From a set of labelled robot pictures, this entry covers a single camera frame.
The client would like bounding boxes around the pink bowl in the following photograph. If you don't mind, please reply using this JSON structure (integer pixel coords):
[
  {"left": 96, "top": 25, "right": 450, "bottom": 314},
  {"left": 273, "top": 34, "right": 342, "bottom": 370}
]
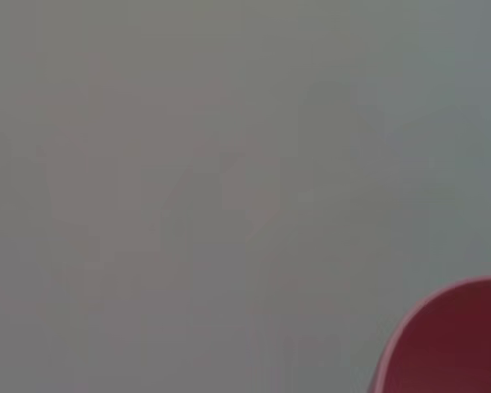
[{"left": 367, "top": 276, "right": 491, "bottom": 393}]

